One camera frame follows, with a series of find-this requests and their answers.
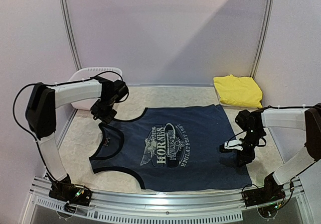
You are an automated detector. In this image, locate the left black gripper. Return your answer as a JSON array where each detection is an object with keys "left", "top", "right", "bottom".
[{"left": 91, "top": 96, "right": 117, "bottom": 125}]

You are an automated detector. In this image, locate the navy blue tank top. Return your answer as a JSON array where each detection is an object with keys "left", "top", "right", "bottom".
[{"left": 89, "top": 104, "right": 251, "bottom": 192}]

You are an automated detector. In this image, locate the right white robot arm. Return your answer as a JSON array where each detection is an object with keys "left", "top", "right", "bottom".
[{"left": 235, "top": 103, "right": 320, "bottom": 202}]

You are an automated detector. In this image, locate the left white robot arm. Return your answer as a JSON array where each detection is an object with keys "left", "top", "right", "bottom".
[{"left": 23, "top": 75, "right": 129, "bottom": 201}]

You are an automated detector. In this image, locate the white plastic laundry basket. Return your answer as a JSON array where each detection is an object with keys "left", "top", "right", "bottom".
[{"left": 69, "top": 67, "right": 123, "bottom": 111}]

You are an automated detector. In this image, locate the folded yellow shirt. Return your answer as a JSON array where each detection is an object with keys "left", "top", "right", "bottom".
[{"left": 213, "top": 74, "right": 263, "bottom": 108}]

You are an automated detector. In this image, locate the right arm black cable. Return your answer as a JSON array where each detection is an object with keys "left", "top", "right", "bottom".
[{"left": 225, "top": 131, "right": 268, "bottom": 147}]

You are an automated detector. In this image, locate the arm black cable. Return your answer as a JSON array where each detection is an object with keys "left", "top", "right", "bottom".
[
  {"left": 225, "top": 131, "right": 268, "bottom": 147},
  {"left": 12, "top": 71, "right": 125, "bottom": 179}
]

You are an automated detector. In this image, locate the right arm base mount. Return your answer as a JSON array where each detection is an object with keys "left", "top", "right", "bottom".
[{"left": 241, "top": 177, "right": 295, "bottom": 210}]

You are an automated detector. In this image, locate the aluminium front rail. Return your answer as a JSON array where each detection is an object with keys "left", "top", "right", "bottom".
[{"left": 22, "top": 177, "right": 313, "bottom": 223}]

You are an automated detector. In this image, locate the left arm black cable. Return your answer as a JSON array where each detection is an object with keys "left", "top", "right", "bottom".
[{"left": 12, "top": 71, "right": 125, "bottom": 179}]

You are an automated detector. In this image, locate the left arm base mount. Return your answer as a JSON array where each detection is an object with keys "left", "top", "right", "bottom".
[{"left": 49, "top": 181, "right": 92, "bottom": 206}]

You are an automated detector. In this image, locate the right aluminium frame post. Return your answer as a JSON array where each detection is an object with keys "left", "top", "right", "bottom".
[{"left": 250, "top": 0, "right": 273, "bottom": 79}]

